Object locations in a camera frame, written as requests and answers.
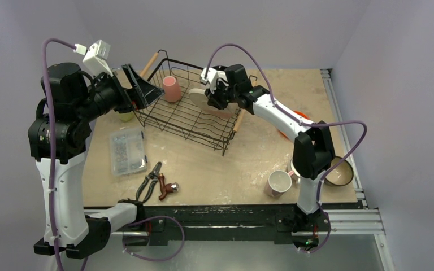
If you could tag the dark ceramic bowl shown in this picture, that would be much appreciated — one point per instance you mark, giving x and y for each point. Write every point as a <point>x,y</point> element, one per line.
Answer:
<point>340,176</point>

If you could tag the black base frame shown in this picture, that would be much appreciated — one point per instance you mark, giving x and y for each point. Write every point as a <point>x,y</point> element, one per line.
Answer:
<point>276,223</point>

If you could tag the black wire dish rack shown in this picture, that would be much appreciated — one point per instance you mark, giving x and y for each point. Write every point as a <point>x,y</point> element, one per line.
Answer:
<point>183,118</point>

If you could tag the brown handled tool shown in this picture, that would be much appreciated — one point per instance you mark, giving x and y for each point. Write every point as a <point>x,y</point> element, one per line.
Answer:
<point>166,188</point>

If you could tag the clear plastic screw box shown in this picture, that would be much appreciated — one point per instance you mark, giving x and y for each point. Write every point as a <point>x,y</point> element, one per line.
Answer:
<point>127,151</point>

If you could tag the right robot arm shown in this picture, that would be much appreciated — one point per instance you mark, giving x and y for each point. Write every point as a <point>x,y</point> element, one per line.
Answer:
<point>313,149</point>

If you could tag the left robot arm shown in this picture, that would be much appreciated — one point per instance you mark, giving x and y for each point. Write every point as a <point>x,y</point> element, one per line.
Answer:
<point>57,138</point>

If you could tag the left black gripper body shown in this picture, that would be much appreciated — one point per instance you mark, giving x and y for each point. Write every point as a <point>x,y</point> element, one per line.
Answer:
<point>109,94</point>

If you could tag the black pliers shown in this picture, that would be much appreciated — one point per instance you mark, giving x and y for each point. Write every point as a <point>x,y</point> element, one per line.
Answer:
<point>150,182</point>

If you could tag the orange plate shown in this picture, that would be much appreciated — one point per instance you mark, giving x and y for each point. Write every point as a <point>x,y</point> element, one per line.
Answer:
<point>298,113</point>

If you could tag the white enamel mug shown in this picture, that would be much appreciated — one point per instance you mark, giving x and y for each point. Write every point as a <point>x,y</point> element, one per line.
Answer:
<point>295,176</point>

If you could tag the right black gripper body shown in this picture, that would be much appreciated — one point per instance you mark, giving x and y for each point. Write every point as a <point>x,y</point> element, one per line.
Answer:
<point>217,95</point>

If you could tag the pink rimmed large plate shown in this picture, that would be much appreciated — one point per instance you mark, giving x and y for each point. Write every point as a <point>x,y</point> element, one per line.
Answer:
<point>197,96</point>

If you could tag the red rimmed plate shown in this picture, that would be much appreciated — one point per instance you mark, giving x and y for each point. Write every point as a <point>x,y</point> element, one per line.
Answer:
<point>219,67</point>

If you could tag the green mug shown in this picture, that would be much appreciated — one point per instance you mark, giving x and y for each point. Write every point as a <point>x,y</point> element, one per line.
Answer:
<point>126,117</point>

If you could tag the light pink mug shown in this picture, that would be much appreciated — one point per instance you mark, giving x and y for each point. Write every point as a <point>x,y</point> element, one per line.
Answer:
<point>278,183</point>

